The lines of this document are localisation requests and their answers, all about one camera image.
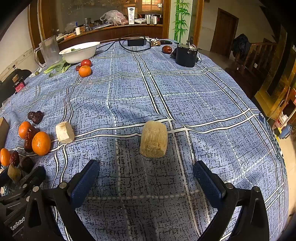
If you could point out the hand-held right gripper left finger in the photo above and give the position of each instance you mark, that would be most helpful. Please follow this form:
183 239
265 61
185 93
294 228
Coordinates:
84 183

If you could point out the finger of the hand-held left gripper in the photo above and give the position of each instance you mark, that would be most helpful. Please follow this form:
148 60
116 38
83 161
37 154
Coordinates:
3 178
37 173

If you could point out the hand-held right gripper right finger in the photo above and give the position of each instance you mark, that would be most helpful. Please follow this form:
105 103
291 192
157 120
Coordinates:
208 183

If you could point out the dark round fruit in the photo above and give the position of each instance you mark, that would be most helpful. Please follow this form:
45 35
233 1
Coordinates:
26 164

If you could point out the large orange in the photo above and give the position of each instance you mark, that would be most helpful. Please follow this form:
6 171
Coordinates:
41 143

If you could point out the cardboard box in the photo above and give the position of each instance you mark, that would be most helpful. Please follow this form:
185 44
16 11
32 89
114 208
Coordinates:
3 132

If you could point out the pink card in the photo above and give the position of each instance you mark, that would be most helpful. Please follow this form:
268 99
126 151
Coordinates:
19 86

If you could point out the blue plastic bin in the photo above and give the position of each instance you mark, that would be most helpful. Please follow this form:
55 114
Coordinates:
285 132

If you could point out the black sofa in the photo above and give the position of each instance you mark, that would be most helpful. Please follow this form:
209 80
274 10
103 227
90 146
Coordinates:
9 81

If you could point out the green leafy vegetables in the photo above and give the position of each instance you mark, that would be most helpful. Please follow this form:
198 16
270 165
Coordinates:
57 67

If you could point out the blue plaid tablecloth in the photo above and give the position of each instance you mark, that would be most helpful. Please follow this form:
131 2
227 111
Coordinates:
148 92

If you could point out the red tomato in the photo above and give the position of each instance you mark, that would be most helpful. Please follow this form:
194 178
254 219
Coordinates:
86 62

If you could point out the clear plastic pitcher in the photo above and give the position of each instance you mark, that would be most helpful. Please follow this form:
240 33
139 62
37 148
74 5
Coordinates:
49 52

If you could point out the white bowl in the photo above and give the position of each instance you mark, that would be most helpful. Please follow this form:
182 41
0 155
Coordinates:
78 53

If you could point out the black box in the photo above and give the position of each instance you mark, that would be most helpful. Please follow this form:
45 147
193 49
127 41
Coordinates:
186 55

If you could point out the wooden stair railing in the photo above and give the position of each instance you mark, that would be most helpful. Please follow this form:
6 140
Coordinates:
256 58

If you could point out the red apple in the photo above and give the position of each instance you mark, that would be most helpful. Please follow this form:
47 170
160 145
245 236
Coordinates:
167 49

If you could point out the black bag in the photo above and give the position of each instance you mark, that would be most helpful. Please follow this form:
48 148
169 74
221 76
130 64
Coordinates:
241 45

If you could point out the white cup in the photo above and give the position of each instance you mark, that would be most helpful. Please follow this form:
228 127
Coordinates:
78 31

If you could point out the brown wooden door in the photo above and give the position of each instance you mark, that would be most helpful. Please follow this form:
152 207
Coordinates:
223 32

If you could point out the wooden counter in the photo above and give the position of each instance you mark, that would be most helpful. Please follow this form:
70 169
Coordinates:
111 32

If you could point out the translucent plastic bag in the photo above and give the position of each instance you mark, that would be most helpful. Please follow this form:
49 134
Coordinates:
113 17

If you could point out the white box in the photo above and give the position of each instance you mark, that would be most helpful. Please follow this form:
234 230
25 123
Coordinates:
151 19

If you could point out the green bamboo wall decal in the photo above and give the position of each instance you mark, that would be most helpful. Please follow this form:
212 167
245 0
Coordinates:
181 20

